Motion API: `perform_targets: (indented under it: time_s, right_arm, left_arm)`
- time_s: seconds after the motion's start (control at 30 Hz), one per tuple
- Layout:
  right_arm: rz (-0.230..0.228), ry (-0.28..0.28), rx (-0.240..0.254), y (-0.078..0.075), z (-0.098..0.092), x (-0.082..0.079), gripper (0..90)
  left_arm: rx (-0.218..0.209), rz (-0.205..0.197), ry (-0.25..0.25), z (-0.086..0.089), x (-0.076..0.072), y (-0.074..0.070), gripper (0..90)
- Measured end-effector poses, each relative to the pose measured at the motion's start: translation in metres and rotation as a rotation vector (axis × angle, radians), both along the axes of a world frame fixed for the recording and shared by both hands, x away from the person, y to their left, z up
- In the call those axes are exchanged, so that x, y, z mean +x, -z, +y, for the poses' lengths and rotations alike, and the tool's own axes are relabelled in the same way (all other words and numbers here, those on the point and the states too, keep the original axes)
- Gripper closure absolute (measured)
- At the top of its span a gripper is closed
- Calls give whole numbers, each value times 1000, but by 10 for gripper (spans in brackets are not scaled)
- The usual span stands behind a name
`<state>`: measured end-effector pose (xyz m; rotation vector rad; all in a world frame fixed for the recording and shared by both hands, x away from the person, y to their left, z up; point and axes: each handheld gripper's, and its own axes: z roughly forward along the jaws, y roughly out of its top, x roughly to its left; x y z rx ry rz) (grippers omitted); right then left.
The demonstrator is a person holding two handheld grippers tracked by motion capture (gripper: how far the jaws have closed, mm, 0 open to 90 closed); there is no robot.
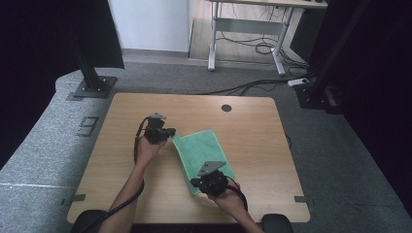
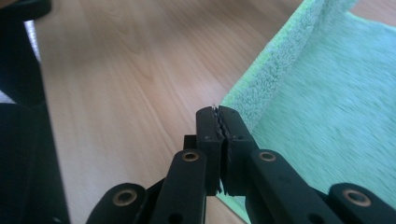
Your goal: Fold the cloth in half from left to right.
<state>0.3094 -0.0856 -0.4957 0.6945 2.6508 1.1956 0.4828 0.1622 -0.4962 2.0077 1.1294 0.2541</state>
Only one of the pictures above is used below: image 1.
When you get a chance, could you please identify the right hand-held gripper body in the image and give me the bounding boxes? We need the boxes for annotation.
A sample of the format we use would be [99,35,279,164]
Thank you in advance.
[193,160,229,198]

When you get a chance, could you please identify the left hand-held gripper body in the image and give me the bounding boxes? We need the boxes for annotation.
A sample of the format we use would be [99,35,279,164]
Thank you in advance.
[141,111,170,146]

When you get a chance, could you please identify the green towel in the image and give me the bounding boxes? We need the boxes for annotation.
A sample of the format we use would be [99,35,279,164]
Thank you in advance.
[171,129,237,196]

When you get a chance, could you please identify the person's left hand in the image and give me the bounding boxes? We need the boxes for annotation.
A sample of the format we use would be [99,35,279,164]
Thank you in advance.
[134,135,170,168]

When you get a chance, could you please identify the person's right hand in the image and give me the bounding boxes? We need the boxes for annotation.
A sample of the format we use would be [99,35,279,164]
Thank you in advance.
[208,182,250,217]

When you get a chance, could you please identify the person's right leg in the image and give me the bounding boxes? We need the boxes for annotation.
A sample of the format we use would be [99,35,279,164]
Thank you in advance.
[260,213,294,233]

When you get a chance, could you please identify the person's leg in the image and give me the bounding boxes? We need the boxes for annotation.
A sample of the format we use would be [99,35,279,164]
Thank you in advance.
[260,213,294,233]
[70,209,110,233]

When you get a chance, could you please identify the black metal stand with base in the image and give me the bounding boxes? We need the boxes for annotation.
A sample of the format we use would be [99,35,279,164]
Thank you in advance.
[294,0,373,111]
[72,32,119,99]

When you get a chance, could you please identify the grey tape strip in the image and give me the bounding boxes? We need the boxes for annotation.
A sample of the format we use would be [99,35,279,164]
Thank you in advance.
[293,195,316,207]
[60,193,87,206]

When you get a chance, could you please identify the person's left leg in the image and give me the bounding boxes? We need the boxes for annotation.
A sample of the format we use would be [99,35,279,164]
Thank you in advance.
[70,209,110,233]

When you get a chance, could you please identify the white power strip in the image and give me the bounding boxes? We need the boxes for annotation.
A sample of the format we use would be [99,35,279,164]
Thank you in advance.
[287,77,311,88]

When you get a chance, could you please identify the black curtain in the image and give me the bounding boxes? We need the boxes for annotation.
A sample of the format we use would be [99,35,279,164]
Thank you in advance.
[0,0,125,170]
[307,0,412,218]

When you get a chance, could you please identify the dark box under desk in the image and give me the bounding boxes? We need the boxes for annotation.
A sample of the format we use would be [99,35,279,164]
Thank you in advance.
[289,7,326,63]

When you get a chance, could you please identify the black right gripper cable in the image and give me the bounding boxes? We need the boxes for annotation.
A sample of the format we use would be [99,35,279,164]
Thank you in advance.
[225,175,250,212]

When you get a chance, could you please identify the black floor cable bundle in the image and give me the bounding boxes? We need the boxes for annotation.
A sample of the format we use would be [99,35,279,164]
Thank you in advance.
[196,79,292,97]

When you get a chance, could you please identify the tangled black cables under desk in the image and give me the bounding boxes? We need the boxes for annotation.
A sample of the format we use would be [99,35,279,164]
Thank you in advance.
[216,3,309,70]

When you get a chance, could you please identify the white metal desk frame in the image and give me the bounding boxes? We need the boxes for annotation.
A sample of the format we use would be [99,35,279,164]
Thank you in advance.
[207,0,328,77]

